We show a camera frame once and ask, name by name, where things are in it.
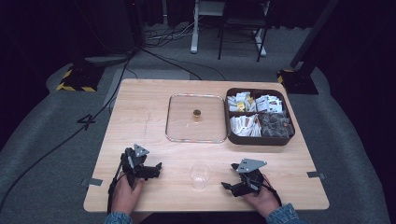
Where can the person's left hand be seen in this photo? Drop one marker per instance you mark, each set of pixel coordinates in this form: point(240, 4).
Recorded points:
point(126, 196)

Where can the pile of white dark-print packets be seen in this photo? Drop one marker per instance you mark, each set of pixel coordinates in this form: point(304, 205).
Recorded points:
point(269, 104)

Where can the person's right hand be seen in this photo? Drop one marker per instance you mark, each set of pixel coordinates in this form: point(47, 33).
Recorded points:
point(263, 200)

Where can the black metal chair frame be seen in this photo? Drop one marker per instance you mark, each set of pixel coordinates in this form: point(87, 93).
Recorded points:
point(241, 21)

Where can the brown compartment box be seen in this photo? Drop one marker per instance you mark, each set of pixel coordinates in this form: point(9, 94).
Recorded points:
point(260, 141)

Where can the black tape floor mark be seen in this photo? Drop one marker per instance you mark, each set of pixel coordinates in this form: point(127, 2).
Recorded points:
point(87, 121)

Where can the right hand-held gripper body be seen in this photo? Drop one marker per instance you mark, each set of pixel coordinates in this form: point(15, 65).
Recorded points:
point(249, 180)

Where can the square glass lid gold knob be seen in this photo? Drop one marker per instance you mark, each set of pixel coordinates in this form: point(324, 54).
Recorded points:
point(196, 118)

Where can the pile of white yellow packets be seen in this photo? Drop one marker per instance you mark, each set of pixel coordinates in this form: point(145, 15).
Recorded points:
point(241, 101)

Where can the pile of grey tea bags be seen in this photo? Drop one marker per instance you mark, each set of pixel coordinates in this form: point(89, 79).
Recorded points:
point(275, 125)

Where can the grey tape strip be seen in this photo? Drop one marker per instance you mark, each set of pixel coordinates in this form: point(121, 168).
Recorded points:
point(95, 182)
point(315, 174)

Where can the pile of long white sachets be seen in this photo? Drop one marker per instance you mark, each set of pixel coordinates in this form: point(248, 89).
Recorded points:
point(246, 126)

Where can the black stand with striped base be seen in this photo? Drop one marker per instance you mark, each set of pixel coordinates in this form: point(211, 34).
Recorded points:
point(81, 77)
point(299, 81)

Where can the white desk frame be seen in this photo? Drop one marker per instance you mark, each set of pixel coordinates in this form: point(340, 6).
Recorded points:
point(195, 31)

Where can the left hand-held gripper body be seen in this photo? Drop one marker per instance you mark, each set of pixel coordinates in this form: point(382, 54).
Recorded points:
point(133, 166)

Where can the clear plastic cup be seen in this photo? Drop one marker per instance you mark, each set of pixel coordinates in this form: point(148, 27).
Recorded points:
point(200, 175)

